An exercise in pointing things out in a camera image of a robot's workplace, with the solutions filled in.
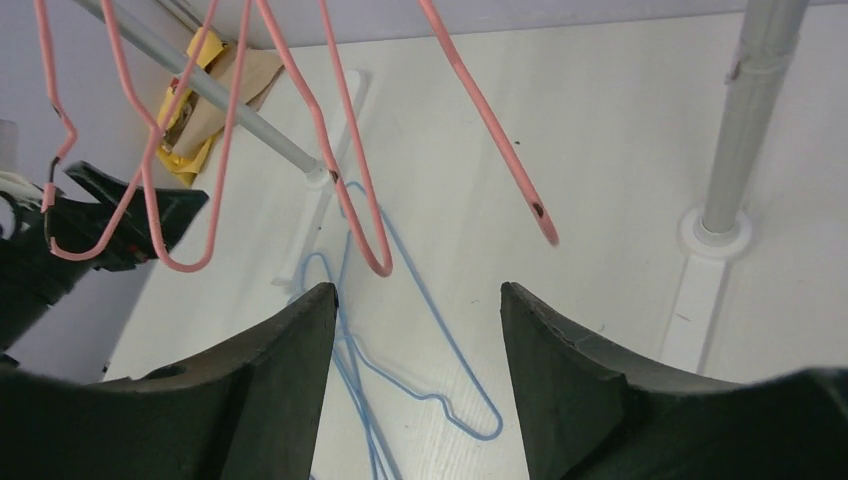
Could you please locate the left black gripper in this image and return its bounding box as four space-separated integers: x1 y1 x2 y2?
0 160 211 352

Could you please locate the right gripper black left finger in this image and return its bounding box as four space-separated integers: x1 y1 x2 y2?
1 282 339 479

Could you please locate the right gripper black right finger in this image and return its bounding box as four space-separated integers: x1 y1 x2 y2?
500 282 847 479

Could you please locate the left grey rack pole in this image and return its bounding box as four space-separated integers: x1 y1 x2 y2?
72 0 372 293

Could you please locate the grey rack pole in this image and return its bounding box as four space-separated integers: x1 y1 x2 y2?
659 0 813 376
72 0 372 293

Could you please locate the yellow printed cloth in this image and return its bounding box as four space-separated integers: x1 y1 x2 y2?
156 77 225 187

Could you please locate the beige cloth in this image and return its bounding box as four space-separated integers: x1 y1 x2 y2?
173 43 286 159

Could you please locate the right grey rack pole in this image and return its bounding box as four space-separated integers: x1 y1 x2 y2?
659 0 813 376

